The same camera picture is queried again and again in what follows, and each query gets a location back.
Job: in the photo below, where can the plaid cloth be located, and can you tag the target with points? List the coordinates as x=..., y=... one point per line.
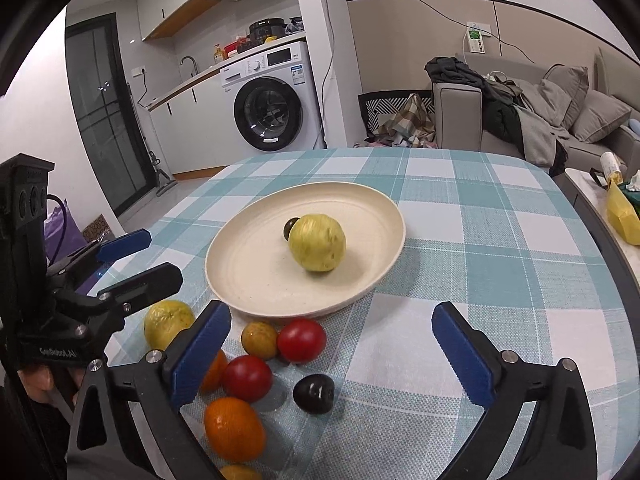
x=407, y=120

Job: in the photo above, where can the red container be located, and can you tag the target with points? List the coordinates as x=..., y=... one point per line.
x=234, y=49

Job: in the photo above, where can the white snack can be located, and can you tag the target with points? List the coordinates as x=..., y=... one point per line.
x=611, y=167

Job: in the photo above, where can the yellow bag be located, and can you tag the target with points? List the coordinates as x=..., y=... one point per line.
x=622, y=215

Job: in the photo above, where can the black glass door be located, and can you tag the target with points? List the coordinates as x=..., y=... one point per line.
x=100, y=125

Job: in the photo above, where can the dark plum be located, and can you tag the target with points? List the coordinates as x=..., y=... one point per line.
x=289, y=230
x=313, y=395

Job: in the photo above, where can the orange mandarin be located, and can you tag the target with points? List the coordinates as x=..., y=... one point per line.
x=234, y=430
x=216, y=372
x=240, y=474

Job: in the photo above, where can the purple bag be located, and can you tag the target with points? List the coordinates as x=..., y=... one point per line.
x=60, y=232

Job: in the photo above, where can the white washing machine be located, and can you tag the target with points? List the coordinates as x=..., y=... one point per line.
x=270, y=110

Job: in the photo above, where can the red tomato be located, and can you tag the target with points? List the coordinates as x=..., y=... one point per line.
x=247, y=377
x=301, y=341

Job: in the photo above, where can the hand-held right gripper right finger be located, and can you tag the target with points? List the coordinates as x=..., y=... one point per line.
x=462, y=355

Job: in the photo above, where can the person's left hand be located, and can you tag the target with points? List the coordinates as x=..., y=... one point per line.
x=35, y=382

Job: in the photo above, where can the dark clothes pile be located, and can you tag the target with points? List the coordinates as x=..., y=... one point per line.
x=457, y=75

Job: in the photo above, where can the white wall cabinets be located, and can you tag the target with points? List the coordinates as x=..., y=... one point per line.
x=165, y=5

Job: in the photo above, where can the chrome faucet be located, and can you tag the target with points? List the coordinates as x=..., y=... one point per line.
x=192, y=62

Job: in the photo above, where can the white coffee table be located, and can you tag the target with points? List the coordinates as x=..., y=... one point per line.
x=590, y=200

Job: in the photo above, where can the grey floor mop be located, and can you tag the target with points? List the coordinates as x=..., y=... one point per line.
x=162, y=177

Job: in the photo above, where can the yellow bottle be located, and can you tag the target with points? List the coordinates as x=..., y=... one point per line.
x=218, y=55

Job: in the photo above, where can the white kitchen counter cabinet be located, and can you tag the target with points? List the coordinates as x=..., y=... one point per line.
x=190, y=130

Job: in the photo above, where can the black patterned laundry basket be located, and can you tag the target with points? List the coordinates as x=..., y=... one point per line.
x=375, y=110

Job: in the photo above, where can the grey cushion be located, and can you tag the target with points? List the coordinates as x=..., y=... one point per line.
x=567, y=90
x=600, y=117

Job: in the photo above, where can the small yellow-brown fruit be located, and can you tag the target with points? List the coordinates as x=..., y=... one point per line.
x=259, y=340

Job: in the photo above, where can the yellow-green guava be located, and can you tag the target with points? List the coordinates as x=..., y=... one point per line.
x=165, y=320
x=317, y=245

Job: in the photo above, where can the teal checked tablecloth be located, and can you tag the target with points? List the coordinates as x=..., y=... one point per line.
x=450, y=240

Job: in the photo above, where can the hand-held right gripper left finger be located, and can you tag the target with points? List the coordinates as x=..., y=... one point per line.
x=200, y=355

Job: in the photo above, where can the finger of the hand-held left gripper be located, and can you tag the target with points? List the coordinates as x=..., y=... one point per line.
x=150, y=282
x=125, y=243

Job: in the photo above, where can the person's left forearm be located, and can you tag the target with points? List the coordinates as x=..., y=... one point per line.
x=40, y=435

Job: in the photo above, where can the cream round plate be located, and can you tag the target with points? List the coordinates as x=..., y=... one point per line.
x=250, y=270

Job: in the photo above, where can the grey garment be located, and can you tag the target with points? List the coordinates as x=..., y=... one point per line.
x=537, y=135

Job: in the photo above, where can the grey sofa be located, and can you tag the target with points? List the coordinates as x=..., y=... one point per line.
x=450, y=120

